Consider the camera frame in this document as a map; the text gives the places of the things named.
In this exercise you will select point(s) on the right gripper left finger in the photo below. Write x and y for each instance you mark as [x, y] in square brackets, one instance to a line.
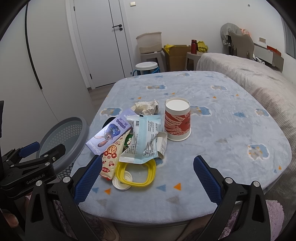
[72, 191]

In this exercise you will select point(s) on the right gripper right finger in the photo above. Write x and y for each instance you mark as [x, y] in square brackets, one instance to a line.
[222, 191]

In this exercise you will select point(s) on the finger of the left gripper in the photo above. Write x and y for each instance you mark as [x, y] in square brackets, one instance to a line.
[51, 156]
[29, 149]

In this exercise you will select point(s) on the white round cup lid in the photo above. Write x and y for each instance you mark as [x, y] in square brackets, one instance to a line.
[119, 185]

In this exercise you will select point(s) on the purple cartoon toothpaste box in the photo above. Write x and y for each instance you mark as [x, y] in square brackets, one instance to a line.
[110, 133]

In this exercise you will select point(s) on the red patterned snack wrapper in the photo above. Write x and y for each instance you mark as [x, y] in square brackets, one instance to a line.
[110, 157]

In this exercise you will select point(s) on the white green milk carton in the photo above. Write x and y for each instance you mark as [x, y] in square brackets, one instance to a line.
[161, 139]

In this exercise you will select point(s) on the light blue mask package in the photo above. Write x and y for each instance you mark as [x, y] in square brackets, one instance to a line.
[143, 146]

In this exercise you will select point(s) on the red white paper cup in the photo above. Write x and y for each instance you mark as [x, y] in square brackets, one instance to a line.
[177, 122]

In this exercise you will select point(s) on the white paper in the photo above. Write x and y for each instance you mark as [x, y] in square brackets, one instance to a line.
[146, 107]

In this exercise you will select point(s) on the grey perforated trash basket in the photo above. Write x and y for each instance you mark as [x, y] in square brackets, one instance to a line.
[72, 133]

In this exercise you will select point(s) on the person left hand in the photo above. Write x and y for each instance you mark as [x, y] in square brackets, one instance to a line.
[10, 218]

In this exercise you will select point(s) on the purple fluffy rug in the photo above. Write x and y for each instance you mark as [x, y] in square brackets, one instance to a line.
[276, 218]

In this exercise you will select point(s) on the beige bed cover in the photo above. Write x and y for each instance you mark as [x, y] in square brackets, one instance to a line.
[276, 95]

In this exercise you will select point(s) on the white blue round stool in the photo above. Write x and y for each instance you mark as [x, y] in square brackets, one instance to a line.
[146, 68]

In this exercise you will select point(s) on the white door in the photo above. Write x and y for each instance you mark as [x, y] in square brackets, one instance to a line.
[103, 53]

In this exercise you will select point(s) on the grey plastic stool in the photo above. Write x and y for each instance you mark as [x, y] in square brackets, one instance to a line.
[158, 57]
[192, 60]

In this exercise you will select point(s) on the brown cardboard box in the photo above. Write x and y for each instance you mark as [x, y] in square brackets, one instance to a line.
[175, 56]

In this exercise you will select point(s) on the translucent storage bin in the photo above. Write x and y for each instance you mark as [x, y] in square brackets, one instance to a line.
[149, 42]

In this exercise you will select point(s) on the yellow cloth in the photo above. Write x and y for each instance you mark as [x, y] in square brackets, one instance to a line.
[202, 47]

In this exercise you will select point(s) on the red water bottle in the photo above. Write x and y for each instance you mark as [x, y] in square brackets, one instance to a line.
[194, 46]

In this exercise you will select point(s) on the grey chair with clothes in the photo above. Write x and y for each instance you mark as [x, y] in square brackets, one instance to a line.
[235, 42]

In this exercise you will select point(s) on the black door handle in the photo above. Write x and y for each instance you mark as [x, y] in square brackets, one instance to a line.
[119, 27]

